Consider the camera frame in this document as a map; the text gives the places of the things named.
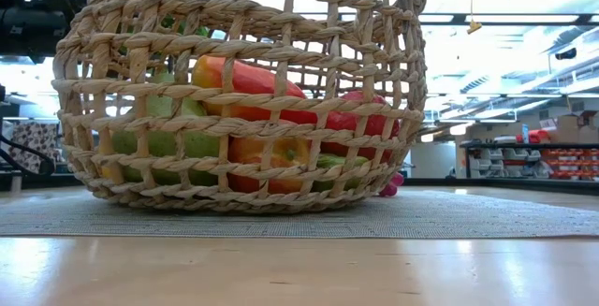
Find red peach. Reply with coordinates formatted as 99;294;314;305
227;135;313;194

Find grey woven placemat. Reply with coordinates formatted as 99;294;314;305
0;186;599;240

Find green leafy plant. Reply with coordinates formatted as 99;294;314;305
111;13;212;38

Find floral patterned cushion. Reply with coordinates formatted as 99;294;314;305
2;121;61;174

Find shelf with storage bins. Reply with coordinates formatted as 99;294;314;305
460;139;599;181

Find cardboard boxes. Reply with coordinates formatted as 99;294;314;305
537;111;599;143

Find red container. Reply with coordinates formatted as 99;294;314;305
516;128;552;144

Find purple grape bunch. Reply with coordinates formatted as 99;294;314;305
377;170;405;198

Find red apple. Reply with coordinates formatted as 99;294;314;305
322;89;402;163

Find yellow bell pepper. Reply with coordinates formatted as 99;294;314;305
96;130;118;180

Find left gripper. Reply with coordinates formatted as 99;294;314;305
0;0;94;64

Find woven wicker basket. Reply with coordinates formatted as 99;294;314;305
50;0;428;216

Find green mango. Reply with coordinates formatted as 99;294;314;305
110;72;221;188

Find red orange mango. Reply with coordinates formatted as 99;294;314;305
190;54;319;125

